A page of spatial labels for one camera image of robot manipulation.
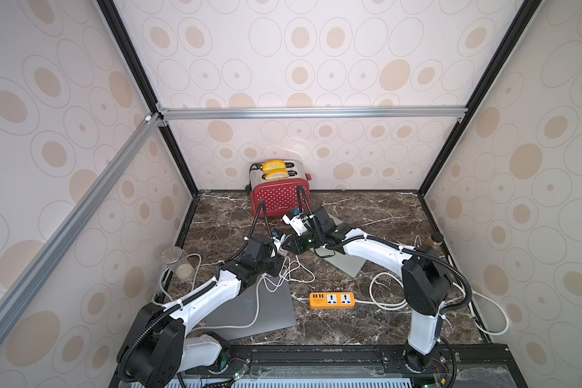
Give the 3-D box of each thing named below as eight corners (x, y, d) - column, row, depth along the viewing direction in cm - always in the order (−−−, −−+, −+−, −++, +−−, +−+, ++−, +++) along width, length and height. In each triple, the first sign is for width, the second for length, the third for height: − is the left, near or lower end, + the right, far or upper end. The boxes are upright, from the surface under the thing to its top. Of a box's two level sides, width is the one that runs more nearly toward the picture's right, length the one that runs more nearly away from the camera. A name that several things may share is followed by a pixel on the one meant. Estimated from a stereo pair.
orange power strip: (310, 309, 86) (310, 305, 83) (309, 296, 89) (310, 292, 86) (354, 309, 86) (356, 305, 83) (352, 296, 89) (354, 292, 86)
